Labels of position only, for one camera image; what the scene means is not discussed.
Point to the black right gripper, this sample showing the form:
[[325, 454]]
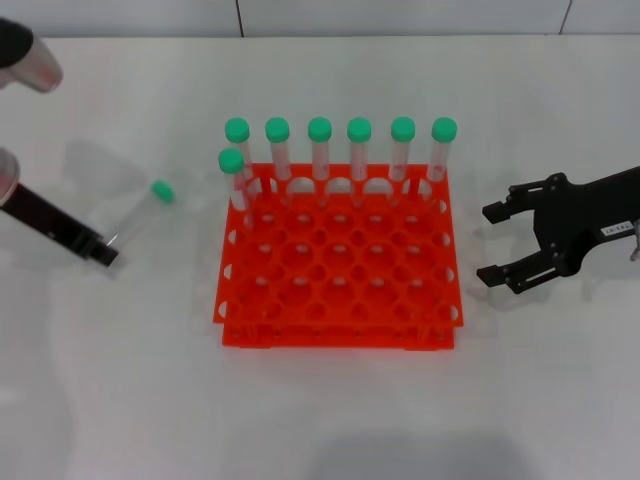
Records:
[[580, 220]]

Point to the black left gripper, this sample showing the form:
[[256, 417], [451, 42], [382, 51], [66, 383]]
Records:
[[45, 215]]

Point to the clear tube green cap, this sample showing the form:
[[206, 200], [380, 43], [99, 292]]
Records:
[[277, 129], [163, 190], [319, 128], [444, 129], [236, 129], [230, 160], [359, 129], [402, 128]]

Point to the orange test tube rack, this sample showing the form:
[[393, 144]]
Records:
[[350, 280]]

